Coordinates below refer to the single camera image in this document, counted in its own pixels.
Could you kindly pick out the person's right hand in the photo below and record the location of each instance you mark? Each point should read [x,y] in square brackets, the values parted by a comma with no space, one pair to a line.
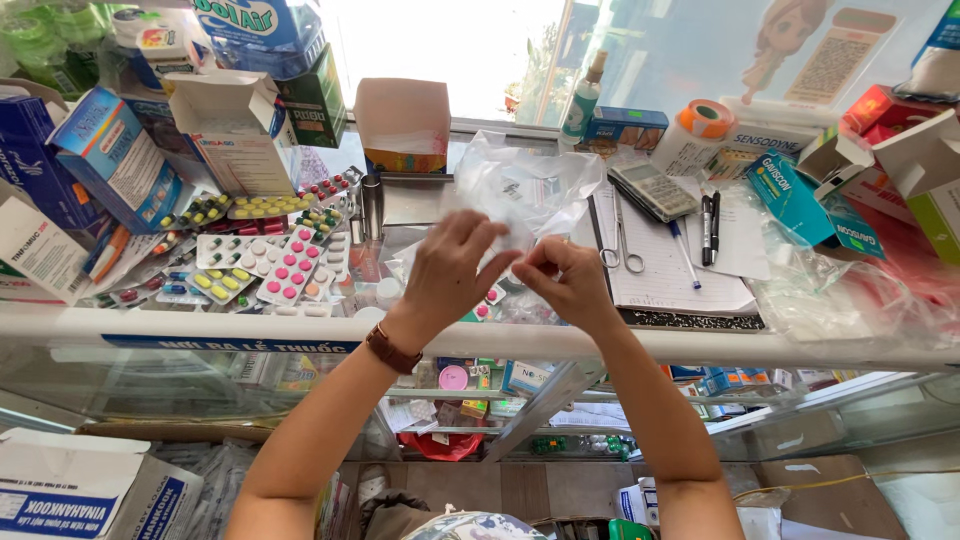
[581,289]

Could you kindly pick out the person's left hand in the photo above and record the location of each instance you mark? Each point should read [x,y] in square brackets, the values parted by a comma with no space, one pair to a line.
[442,277]

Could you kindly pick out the small clear zip bag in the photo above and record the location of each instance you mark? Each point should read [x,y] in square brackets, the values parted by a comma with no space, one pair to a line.
[517,236]

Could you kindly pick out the pink tablet blister strip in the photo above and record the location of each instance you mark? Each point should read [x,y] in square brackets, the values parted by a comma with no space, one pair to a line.
[487,304]

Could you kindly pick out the white bottle cap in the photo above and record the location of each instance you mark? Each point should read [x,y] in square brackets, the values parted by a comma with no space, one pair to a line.
[388,291]

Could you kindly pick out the silver metal scissors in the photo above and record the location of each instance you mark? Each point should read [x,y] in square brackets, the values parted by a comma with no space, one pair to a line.
[621,232]

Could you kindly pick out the notebook with white paper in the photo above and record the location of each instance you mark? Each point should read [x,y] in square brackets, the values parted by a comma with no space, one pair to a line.
[667,289]

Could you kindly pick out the brown leather wrist watch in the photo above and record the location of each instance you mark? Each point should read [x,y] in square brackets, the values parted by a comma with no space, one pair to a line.
[394,349]

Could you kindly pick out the blue ballpoint pen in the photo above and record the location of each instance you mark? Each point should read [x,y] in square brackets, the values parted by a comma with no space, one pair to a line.
[684,255]

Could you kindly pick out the large clear plastic bag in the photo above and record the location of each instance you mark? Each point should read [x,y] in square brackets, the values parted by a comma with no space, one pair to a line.
[532,180]

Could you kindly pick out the grey desk calculator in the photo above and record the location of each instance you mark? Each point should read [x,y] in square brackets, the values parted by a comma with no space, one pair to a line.
[654,190]

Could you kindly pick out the glass display cabinet with goods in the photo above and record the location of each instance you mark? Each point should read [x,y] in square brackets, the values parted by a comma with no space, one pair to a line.
[525,405]

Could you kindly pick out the black marker pen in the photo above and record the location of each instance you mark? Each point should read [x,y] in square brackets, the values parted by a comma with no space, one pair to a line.
[715,221]
[706,229]

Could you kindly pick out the open pink cardboard box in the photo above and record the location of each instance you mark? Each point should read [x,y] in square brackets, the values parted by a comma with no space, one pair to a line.
[403,127]

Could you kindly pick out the small blue medicine box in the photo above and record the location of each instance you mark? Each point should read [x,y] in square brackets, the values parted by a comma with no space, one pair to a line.
[626,127]

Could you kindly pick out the white green spray bottle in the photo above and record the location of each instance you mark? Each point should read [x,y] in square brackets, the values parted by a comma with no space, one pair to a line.
[582,101]

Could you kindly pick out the pile of blister packs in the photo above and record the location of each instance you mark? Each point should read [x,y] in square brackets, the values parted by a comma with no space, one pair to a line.
[255,251]

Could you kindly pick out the orange tape roll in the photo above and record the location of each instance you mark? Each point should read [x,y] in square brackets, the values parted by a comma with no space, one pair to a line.
[706,118]

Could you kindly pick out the dark green box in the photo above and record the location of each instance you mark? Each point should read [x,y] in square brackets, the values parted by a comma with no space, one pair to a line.
[315,101]

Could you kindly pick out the large teal medicine box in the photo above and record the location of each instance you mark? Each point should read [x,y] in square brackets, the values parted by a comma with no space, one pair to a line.
[787,196]

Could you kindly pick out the open white medicine box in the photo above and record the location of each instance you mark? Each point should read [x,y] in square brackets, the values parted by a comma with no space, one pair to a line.
[236,139]

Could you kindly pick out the person's floral clothing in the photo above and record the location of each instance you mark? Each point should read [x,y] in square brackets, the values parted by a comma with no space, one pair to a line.
[465,525]

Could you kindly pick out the long white toothpaste box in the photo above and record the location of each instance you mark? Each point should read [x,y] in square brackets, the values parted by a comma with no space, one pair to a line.
[776,131]

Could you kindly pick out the heap of clear plastic bags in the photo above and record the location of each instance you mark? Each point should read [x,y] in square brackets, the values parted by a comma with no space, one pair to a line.
[840,300]

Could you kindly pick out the small teal medicine box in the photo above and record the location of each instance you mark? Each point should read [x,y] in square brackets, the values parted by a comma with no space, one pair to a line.
[855,229]

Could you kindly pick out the open white cardboard box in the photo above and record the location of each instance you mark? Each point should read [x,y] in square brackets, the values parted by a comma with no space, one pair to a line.
[832,161]

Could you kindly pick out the blue plastic pack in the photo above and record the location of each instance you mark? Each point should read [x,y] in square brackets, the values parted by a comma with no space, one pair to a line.
[259,34]

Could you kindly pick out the brown cardboard sheet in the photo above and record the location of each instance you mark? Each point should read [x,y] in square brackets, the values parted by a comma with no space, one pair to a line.
[825,499]

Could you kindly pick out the red plastic bags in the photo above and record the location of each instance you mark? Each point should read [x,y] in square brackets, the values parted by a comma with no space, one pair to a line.
[911,259]

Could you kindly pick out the cartoon figure code sign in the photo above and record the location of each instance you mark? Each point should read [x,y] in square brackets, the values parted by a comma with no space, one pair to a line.
[825,49]

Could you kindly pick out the light blue medicine box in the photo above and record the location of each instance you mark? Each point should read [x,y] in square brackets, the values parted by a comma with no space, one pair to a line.
[116,161]

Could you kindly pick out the red medicine box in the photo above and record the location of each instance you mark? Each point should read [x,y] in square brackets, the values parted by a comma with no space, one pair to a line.
[889,112]

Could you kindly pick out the white and green box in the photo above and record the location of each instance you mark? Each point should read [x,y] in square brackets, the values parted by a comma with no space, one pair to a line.
[926,180]

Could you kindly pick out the white round bottle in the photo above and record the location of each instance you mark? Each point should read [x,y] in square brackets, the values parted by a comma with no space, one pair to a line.
[154,45]

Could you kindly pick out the white box with barcode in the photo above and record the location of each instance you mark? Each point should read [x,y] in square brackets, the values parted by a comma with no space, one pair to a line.
[37,247]

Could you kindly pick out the dark blue box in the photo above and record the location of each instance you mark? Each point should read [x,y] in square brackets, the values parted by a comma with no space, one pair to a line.
[37,169]

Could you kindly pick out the white and blue bag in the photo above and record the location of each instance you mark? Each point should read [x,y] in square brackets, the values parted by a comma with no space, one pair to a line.
[934,56]

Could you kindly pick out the white and blue carton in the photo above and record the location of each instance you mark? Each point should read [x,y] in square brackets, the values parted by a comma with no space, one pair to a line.
[75,491]

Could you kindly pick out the green tape rolls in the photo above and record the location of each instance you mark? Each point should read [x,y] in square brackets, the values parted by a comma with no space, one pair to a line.
[52,37]

